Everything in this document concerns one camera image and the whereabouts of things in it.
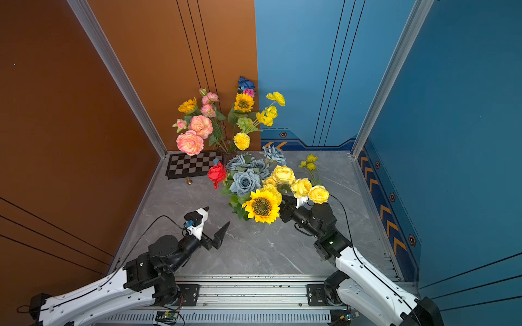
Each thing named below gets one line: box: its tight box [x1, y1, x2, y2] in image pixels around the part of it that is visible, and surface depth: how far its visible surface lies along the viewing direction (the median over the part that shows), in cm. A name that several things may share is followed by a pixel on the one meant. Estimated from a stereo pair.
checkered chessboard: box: [165, 150, 224, 180], surface depth 111 cm
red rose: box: [207, 161, 228, 190], surface depth 64 cm
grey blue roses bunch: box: [225, 145, 287, 197], surface depth 67 cm
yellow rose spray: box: [261, 165, 330, 205], surface depth 57 cm
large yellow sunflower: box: [241, 184, 283, 225], surface depth 54 cm
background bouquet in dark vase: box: [171, 76, 286, 161], surface depth 80 cm
